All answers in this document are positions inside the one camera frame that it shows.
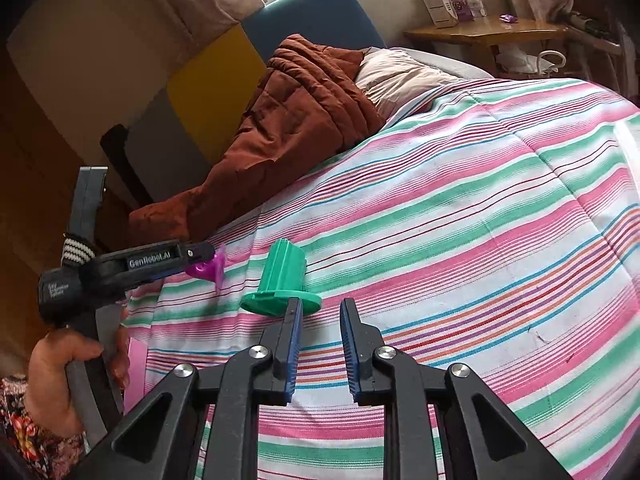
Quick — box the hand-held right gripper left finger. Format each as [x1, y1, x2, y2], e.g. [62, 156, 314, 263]
[70, 297, 304, 480]

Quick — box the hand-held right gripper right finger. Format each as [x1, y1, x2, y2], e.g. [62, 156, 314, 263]
[339, 297, 573, 480]

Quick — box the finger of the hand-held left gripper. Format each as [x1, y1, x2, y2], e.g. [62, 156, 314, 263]
[185, 241, 216, 268]

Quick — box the purple heart-shaped mold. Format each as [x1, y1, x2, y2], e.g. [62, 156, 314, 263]
[185, 246, 227, 295]

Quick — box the green plastic mold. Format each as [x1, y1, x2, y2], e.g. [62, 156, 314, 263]
[240, 238, 322, 317]

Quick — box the person's left hand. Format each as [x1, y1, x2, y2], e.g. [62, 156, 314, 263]
[22, 305, 132, 433]

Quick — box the wooden wardrobe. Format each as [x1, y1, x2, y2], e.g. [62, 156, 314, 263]
[0, 50, 126, 271]

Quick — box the brown quilt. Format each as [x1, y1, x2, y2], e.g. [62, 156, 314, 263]
[128, 34, 388, 245]

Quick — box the grey yellow blue padded headboard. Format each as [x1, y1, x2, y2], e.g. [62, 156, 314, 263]
[100, 0, 386, 211]

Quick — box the floral patterned clothing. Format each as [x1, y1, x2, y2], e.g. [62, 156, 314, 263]
[0, 375, 88, 480]

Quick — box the striped bedsheet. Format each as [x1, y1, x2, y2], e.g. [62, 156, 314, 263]
[120, 77, 640, 480]

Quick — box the beige pillow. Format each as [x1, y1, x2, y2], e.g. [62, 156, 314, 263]
[354, 50, 463, 118]

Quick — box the white plastic bag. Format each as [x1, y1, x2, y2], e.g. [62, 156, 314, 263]
[495, 42, 538, 73]

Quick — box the wooden bedside table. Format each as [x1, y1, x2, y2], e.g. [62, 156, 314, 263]
[402, 17, 571, 78]

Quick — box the white box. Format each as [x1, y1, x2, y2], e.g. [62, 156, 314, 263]
[412, 0, 458, 28]

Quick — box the purple box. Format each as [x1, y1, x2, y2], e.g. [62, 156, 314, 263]
[447, 0, 486, 21]

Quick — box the white cable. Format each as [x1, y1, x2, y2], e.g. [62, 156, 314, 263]
[537, 50, 566, 78]

